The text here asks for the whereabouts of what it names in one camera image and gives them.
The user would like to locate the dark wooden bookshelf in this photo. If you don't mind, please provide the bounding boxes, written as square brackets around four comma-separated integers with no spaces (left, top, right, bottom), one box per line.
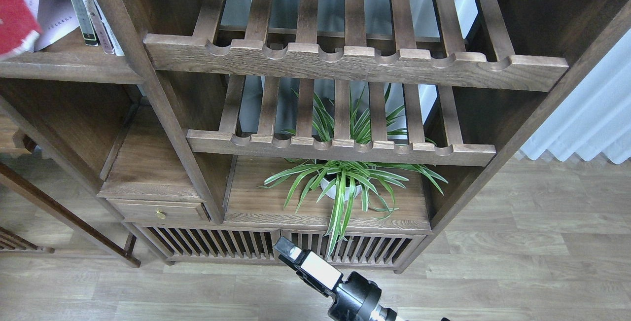
[1,0,630,273]

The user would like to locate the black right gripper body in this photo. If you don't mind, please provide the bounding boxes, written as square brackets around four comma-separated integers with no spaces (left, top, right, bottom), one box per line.
[328,272,402,321]

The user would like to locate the white purple cover book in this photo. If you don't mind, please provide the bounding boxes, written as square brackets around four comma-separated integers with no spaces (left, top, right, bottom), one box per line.
[25,0,79,52]

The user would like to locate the white pleated curtain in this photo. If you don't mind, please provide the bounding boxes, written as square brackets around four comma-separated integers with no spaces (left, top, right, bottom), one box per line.
[517,32,631,164]

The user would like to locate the black yellow cover book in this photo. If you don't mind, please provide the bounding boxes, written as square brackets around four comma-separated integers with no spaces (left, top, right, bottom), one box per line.
[71,0,99,45]

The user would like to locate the dark wooden side furniture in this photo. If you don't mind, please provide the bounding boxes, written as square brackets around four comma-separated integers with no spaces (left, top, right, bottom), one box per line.
[1,113,140,268]

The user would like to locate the red cover book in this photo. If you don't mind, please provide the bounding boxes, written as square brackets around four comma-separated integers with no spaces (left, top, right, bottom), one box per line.
[0,0,41,61]

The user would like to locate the upright white book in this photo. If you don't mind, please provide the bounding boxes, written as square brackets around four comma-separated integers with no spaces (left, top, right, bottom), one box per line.
[91,0,124,56]

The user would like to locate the upright pale spine book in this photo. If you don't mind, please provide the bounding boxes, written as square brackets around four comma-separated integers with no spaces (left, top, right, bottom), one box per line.
[83,0,115,54]

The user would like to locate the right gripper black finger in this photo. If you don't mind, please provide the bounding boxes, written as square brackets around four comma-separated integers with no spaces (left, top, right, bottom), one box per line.
[274,236,343,297]

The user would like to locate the green spider plant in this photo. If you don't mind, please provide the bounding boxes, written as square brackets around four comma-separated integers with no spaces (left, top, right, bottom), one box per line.
[259,89,448,257]

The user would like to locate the white plant pot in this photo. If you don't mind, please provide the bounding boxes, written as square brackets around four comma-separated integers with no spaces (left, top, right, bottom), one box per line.
[320,174,351,202]

